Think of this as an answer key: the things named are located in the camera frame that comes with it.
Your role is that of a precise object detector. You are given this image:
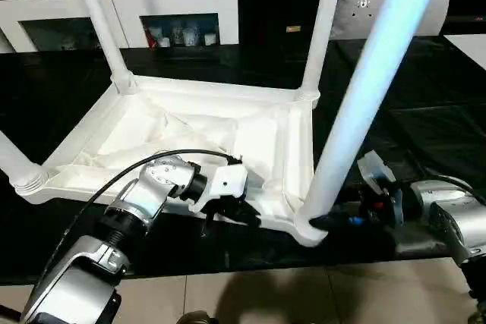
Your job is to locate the black work mat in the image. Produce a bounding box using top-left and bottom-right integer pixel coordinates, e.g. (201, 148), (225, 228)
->
(0, 35), (486, 287)

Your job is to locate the white flat board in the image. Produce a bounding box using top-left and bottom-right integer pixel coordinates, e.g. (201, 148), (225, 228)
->
(443, 33), (486, 67)

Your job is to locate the black metal table frame leg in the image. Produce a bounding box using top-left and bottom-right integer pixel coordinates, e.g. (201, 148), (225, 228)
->
(0, 303), (22, 319)

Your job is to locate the white plastic table leg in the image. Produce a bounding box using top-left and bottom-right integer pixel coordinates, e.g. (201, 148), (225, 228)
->
(70, 0), (136, 94)
(298, 0), (347, 101)
(0, 130), (50, 196)
(299, 0), (449, 232)

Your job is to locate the black furniture with yellow label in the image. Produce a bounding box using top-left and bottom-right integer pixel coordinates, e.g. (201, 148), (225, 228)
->
(237, 0), (342, 52)

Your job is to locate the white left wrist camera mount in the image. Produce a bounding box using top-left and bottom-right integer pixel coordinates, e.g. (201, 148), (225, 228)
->
(189, 162), (250, 215)

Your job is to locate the white plastic table top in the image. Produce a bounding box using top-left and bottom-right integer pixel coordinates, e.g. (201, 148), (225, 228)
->
(14, 75), (330, 248)

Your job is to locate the black bar with red light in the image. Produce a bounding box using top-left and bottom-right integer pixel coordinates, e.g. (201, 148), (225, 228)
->
(450, 15), (486, 24)

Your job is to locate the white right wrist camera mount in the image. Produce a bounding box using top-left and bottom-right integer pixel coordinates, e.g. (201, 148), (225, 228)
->
(356, 150), (406, 226)

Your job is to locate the dark rounded robot torso part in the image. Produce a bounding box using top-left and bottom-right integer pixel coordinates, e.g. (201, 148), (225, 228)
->
(178, 310), (220, 324)

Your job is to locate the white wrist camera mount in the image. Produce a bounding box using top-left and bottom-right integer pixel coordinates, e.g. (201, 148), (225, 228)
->
(189, 162), (250, 215)
(356, 150), (406, 226)

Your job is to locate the white glass-door cabinet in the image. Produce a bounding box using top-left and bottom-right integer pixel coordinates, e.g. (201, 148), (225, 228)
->
(0, 0), (241, 54)

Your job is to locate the grey cushion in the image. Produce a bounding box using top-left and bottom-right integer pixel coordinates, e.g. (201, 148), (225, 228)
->
(329, 0), (453, 40)

